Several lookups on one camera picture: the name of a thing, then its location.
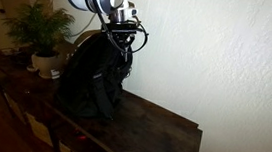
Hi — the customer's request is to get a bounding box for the white plant pot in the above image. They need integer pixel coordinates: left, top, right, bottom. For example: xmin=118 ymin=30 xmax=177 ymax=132
xmin=28 ymin=49 xmax=65 ymax=82

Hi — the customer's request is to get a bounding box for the dark wooden table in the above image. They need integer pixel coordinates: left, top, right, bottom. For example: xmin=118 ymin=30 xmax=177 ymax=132
xmin=0 ymin=61 xmax=74 ymax=152

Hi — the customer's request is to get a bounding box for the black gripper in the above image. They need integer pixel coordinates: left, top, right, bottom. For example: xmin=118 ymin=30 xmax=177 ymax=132
xmin=99 ymin=19 xmax=140 ymax=55

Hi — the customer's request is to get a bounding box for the black backpack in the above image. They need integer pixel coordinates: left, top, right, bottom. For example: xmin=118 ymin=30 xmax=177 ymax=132
xmin=53 ymin=27 xmax=137 ymax=123

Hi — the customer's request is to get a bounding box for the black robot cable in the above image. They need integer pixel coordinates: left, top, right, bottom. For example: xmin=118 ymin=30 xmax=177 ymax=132
xmin=15 ymin=0 xmax=153 ymax=57

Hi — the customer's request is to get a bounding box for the green leafy plant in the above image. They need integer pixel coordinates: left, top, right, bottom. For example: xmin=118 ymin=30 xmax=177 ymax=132
xmin=0 ymin=0 xmax=78 ymax=60

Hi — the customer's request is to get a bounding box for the small dark box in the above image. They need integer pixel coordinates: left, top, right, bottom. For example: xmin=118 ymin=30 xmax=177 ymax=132
xmin=7 ymin=45 xmax=35 ymax=70

